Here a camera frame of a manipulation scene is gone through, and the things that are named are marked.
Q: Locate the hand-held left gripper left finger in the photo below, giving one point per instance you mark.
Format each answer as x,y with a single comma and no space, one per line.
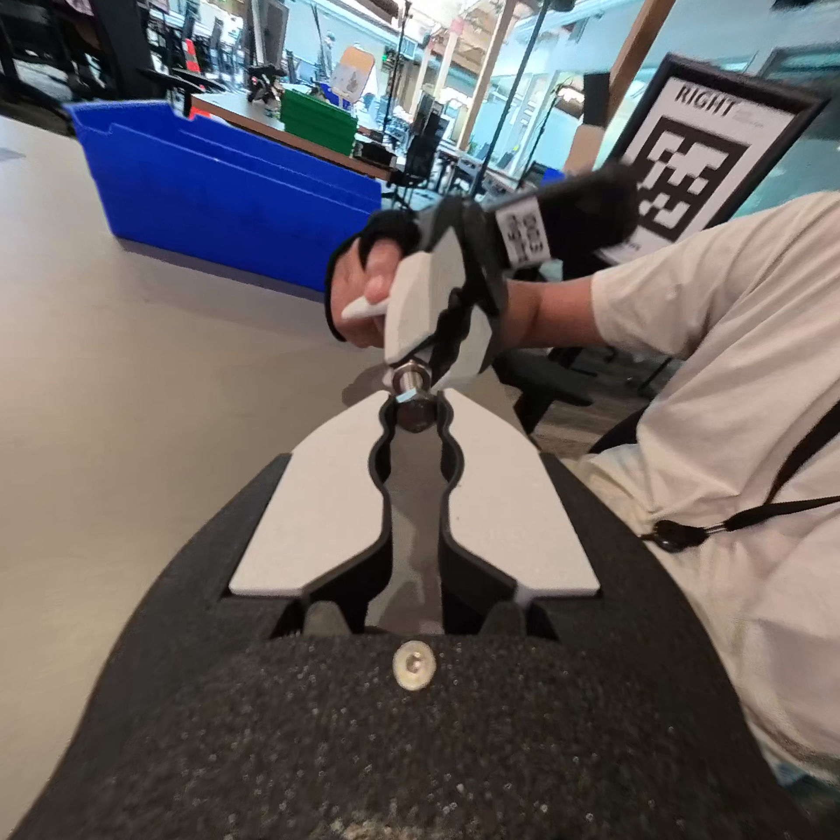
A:
315,512

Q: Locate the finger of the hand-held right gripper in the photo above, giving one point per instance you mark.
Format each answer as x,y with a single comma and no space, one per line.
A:
476,351
420,302

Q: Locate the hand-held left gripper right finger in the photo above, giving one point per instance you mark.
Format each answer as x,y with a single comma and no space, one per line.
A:
518,512

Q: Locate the steel hex bolt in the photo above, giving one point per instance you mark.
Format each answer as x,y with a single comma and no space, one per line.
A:
417,417

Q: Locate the person's right hand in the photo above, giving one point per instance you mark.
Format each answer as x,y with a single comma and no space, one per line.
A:
367,282

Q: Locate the framed marker sign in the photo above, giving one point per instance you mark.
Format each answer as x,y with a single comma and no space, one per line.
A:
715,151

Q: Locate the black tripod pole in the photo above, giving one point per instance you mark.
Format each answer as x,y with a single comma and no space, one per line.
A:
518,72

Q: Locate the green plastic bin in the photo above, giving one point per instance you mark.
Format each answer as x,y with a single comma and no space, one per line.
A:
318,121

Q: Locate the blue plastic bin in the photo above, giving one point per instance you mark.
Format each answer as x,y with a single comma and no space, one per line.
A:
229,197

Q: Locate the wooden office desk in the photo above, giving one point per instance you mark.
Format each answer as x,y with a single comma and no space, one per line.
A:
262,121

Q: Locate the small wooden board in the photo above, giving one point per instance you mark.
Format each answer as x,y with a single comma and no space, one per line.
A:
351,72

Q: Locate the orange traffic cone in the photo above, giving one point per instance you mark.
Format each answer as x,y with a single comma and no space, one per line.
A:
190,56

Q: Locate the wooden post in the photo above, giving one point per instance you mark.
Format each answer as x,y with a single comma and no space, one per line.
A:
643,52

